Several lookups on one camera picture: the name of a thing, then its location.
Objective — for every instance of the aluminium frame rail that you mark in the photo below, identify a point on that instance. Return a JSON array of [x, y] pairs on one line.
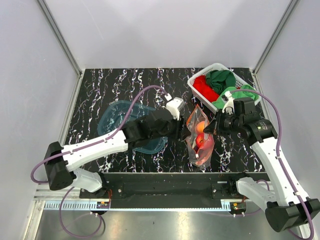
[[59, 36]]

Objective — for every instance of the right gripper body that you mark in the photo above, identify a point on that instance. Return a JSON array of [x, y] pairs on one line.
[[223, 123]]

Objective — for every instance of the blue plastic container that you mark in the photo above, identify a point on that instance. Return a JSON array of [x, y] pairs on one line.
[[113, 117]]

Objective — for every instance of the red cloth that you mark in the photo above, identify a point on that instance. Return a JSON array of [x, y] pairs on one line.
[[205, 90]]

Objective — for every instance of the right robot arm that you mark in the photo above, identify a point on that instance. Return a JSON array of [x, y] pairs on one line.
[[289, 205]]

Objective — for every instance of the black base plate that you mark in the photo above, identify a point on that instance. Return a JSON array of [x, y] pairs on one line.
[[167, 190]]

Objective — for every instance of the orange fake fruit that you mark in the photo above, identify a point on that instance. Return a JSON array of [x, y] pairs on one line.
[[200, 127]]

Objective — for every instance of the clear zip top bag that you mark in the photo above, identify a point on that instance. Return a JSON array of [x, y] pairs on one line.
[[196, 116]]

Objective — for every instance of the dark green cloth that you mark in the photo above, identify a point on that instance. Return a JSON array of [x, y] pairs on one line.
[[219, 80]]

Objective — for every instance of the white cable duct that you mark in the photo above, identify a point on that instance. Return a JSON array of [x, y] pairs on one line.
[[81, 205]]

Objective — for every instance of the red fake apple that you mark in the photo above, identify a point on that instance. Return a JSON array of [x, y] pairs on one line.
[[201, 140]]

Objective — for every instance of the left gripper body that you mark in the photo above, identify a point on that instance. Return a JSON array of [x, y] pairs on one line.
[[178, 125]]

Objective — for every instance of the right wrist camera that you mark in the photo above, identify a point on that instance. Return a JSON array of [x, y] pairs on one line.
[[228, 107]]

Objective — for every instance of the light green cloth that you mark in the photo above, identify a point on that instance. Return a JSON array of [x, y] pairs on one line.
[[222, 99]]

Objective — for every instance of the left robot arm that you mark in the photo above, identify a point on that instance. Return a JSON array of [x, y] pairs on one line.
[[63, 167]]

